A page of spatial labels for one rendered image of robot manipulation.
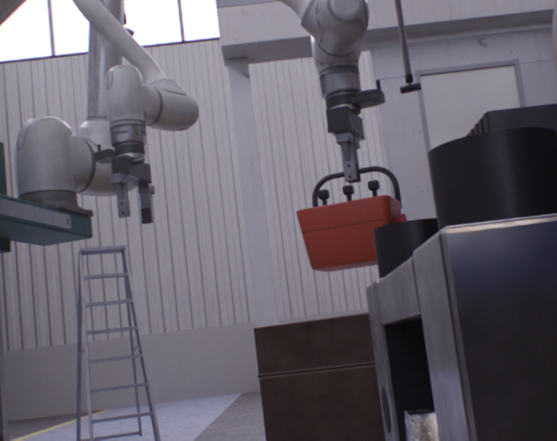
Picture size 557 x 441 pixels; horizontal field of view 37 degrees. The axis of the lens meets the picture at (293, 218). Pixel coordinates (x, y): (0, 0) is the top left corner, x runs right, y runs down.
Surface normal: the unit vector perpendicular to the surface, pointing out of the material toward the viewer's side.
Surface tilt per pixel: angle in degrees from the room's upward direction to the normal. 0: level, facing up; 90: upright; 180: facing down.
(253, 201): 90
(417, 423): 63
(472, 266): 90
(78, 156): 89
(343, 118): 90
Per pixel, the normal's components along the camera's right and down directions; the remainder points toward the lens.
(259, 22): 0.00, -0.15
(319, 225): -0.31, 0.01
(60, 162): 0.73, -0.18
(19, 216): 0.96, -0.15
